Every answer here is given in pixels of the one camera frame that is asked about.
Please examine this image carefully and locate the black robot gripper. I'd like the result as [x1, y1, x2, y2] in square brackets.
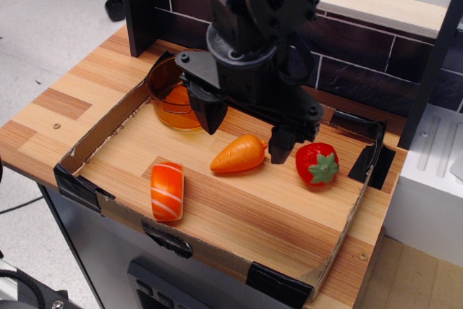
[176, 27, 323, 164]

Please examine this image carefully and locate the orange toy carrot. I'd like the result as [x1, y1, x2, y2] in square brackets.
[210, 135, 268, 173]

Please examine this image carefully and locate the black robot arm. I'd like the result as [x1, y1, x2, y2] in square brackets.
[176, 0, 323, 164]

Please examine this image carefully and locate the amber transparent pot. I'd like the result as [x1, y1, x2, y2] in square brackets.
[145, 51, 203, 132]

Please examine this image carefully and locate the cardboard fence with black tape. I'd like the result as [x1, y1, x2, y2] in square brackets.
[53, 49, 397, 305]

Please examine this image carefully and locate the red toy strawberry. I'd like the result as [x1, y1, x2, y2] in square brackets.
[295, 143, 339, 186]

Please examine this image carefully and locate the salmon sushi toy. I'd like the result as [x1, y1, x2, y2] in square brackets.
[150, 161, 184, 222]

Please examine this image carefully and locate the dark brick backsplash panel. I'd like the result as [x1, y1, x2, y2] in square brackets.
[125, 0, 462, 147]

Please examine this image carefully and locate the black office chair wheel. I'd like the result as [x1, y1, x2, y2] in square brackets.
[104, 0, 125, 22]

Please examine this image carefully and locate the white aluminium block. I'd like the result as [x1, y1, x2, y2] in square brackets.
[384, 105, 462, 266]

